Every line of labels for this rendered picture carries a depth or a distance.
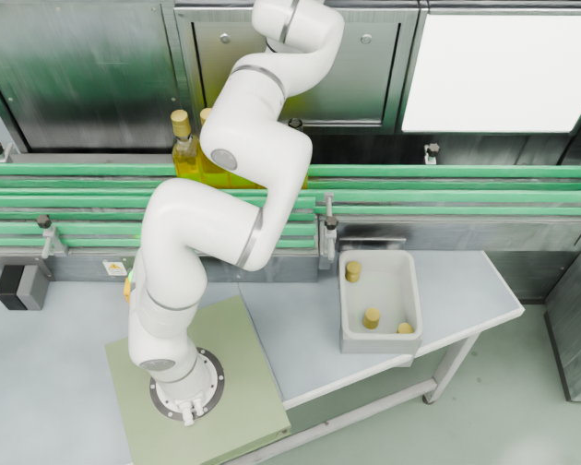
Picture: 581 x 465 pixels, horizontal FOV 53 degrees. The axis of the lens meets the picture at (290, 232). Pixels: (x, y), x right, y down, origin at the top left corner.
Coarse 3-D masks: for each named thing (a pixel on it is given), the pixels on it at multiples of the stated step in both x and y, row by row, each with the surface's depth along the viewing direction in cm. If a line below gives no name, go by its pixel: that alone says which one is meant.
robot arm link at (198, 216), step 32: (160, 192) 73; (192, 192) 74; (160, 224) 72; (192, 224) 73; (224, 224) 74; (160, 256) 73; (192, 256) 78; (224, 256) 76; (160, 288) 76; (192, 288) 78
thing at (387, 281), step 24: (360, 264) 138; (384, 264) 138; (408, 264) 135; (360, 288) 138; (384, 288) 138; (408, 288) 134; (360, 312) 134; (384, 312) 134; (408, 312) 133; (360, 336) 123; (384, 336) 123; (408, 336) 123
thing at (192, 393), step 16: (208, 368) 121; (160, 384) 106; (176, 384) 106; (192, 384) 109; (208, 384) 119; (160, 400) 117; (176, 400) 114; (192, 400) 115; (208, 400) 117; (192, 416) 114
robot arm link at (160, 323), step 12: (132, 276) 98; (144, 276) 87; (132, 288) 99; (144, 288) 82; (144, 300) 82; (144, 312) 84; (156, 312) 81; (168, 312) 80; (180, 312) 81; (192, 312) 84; (144, 324) 86; (156, 324) 84; (168, 324) 84; (180, 324) 85; (156, 336) 88; (168, 336) 88
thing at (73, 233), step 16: (0, 224) 125; (16, 224) 125; (32, 224) 125; (64, 224) 125; (80, 224) 125; (96, 224) 125; (112, 224) 125; (128, 224) 125; (288, 224) 125; (304, 224) 125; (0, 240) 129; (16, 240) 129; (32, 240) 129; (64, 240) 129; (80, 240) 129; (96, 240) 129; (112, 240) 129; (128, 240) 129; (288, 240) 129; (304, 240) 129
